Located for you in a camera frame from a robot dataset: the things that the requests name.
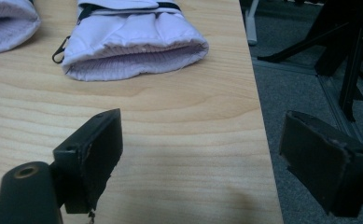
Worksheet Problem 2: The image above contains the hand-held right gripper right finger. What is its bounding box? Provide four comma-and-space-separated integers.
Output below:
278, 110, 363, 218

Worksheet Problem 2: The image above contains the white metal stand frame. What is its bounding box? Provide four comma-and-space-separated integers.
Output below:
244, 0, 261, 47

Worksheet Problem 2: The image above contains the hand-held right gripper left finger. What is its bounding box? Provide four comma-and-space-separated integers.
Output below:
52, 108, 124, 216

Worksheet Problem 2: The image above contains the lilac and white ski glove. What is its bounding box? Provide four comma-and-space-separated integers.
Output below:
0, 0, 42, 57
51, 0, 210, 82

